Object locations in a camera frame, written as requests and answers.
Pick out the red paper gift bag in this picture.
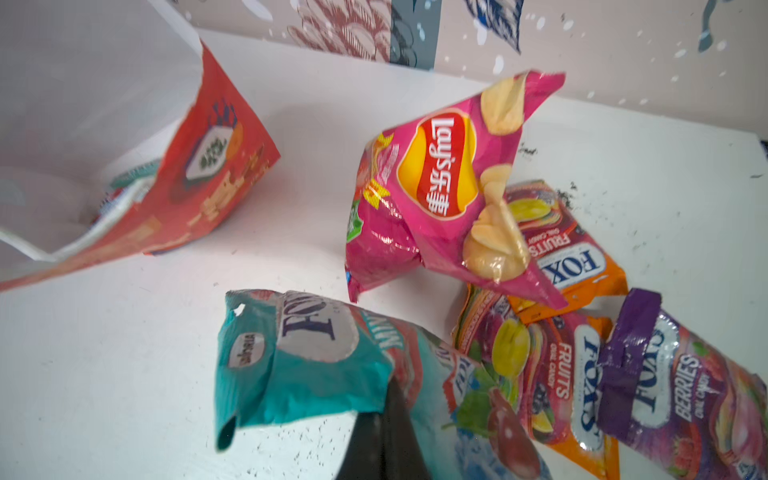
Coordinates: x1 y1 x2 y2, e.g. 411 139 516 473
1 1 280 290

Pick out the green snack packet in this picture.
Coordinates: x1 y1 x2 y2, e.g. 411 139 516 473
214 289 550 479

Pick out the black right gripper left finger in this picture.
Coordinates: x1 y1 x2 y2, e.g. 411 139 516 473
335 412 386 480

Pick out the orange Fox's candy bag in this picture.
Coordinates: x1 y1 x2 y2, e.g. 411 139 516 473
453 285 620 479
505 180 629 324

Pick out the purple Fox's candy bag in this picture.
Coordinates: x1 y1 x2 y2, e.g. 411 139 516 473
597 288 767 479

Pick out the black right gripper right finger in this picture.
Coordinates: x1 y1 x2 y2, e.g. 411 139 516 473
383 379 431 480

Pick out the pink Lay's chips bag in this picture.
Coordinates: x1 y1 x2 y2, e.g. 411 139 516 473
345 70 566 308

